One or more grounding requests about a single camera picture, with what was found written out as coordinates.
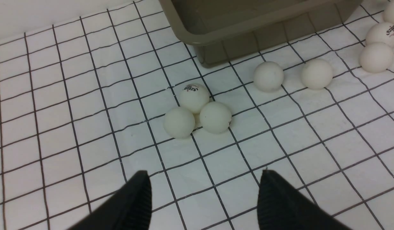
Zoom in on olive plastic bin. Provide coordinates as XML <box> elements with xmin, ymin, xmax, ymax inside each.
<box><xmin>160</xmin><ymin>0</ymin><xmax>361</xmax><ymax>67</ymax></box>

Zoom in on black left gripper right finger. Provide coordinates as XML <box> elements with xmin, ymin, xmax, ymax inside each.
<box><xmin>257</xmin><ymin>170</ymin><xmax>350</xmax><ymax>230</ymax></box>

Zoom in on white grid tablecloth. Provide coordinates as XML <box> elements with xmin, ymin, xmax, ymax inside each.
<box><xmin>0</xmin><ymin>0</ymin><xmax>394</xmax><ymax>230</ymax></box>

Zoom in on white ping-pong ball with logo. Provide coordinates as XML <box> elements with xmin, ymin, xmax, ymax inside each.
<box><xmin>383</xmin><ymin>0</ymin><xmax>394</xmax><ymax>24</ymax></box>
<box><xmin>178</xmin><ymin>83</ymin><xmax>210</xmax><ymax>114</ymax></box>
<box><xmin>365</xmin><ymin>22</ymin><xmax>394</xmax><ymax>48</ymax></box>

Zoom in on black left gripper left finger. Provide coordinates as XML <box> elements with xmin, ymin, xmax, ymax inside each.
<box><xmin>70</xmin><ymin>171</ymin><xmax>152</xmax><ymax>230</ymax></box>

